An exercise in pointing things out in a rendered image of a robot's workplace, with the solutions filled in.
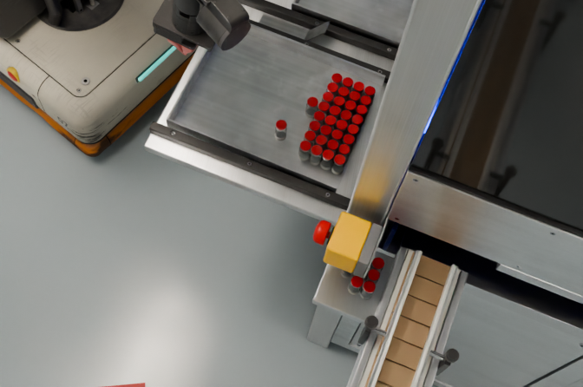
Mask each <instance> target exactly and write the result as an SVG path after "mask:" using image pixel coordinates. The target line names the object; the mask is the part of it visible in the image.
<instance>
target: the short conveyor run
mask: <svg viewBox="0 0 583 387"><path fill-rule="evenodd" d="M422 253H423V252H422V251H419V250H416V252H413V251H412V250H408V249H407V248H404V247H402V246H400V248H399V250H398V252H397V254H396V256H395V258H394V259H395V261H394V263H393V266H392V268H391V270H390V275H389V277H388V279H387V282H386V285H385V287H384V289H383V294H382V296H381V298H380V301H379V303H378V306H377V309H376V312H375V315H374V316H373V315H372V316H369V317H367V318H366V319H365V321H364V324H365V326H364V328H363V330H362V332H361V335H360V337H359V339H358V343H359V344H361V345H362V346H361V349H360V352H359V353H358V356H357V360H356V362H355V365H354V368H353V370H352V373H351V375H350V379H349V382H348V383H347V386H346V387H432V385H433V383H434V380H435V377H436V376H438V375H439V374H441V373H442V372H443V371H445V370H446V369H447V368H448V367H450V365H451V363H454V362H456V361H457V360H458V359H459V352H458V351H457V350H455V349H449V350H447V351H446V353H445V354H444V355H443V351H444V348H445V345H446V343H447V340H448V337H449V332H450V329H451V326H452V324H453V321H454V318H455V314H456V311H457V308H458V305H459V302H460V299H461V296H462V292H463V289H464V286H465V284H466V281H467V278H468V273H467V272H464V271H461V270H460V269H458V267H459V266H457V265H455V264H453V265H452V266H447V265H445V264H443V263H441V262H438V261H436V260H433V259H430V258H428V257H425V256H423V255H422ZM403 262H404V263H403ZM402 267H403V268H402ZM401 268H402V270H401ZM400 271H401V272H400ZM399 273H400V275H399ZM398 276H399V278H398ZM397 278H398V279H397ZM396 281H397V282H396ZM395 286H396V287H395ZM394 287H395V289H394ZM393 290H394V291H393ZM392 292H393V294H392ZM391 295H392V297H391ZM390 297H391V298H390ZM389 302H390V303H389ZM388 305H389V306H388ZM387 306H388V308H387ZM386 309H387V311H386ZM385 312H386V313H385ZM392 312H394V313H392ZM384 314H385V316H384ZM383 316H384V317H383ZM382 321H383V322H382ZM381 324H382V325H381ZM380 325H381V327H380ZM379 328H380V329H379Z"/></svg>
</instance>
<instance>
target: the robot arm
mask: <svg viewBox="0 0 583 387"><path fill-rule="evenodd" d="M153 26H154V33H156V34H158V35H160V36H163V37H165V38H167V40H168V41H169V42H170V43H171V44H172V45H173V46H174V47H175V48H177V49H178V50H179V51H180V52H181V53H182V54H183V55H185V56H186V55H187V53H191V52H194V50H195V48H196V47H197V45H199V46H200V47H202V48H204V49H207V52H211V51H212V49H213V47H214V45H215V43H216V44H217V45H218V46H219V47H220V48H221V49H222V50H229V49H231V48H233V47H234V46H236V45H237V44H238V43H239V42H241V41H242V40H243V39H244V37H245V36H246V35H247V33H248V32H249V30H250V28H251V24H250V23H249V14H248V12H247V11H246V9H245V8H244V7H243V6H242V5H241V3H240V2H239V1H238V0H164V2H163V3H162V5H161V7H160V8H159V10H158V11H157V13H156V15H155V16H154V19H153Z"/></svg>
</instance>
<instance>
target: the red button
mask: <svg viewBox="0 0 583 387"><path fill-rule="evenodd" d="M330 229H331V223H330V222H328V221H325V220H321V221H320V222H319V223H318V224H317V226H316V229H315V231H314V234H313V241H314V242H315V243H317V244H319V245H321V246H323V245H324V243H325V240H326V239H329V236H330V234H331V232H329V231H330Z"/></svg>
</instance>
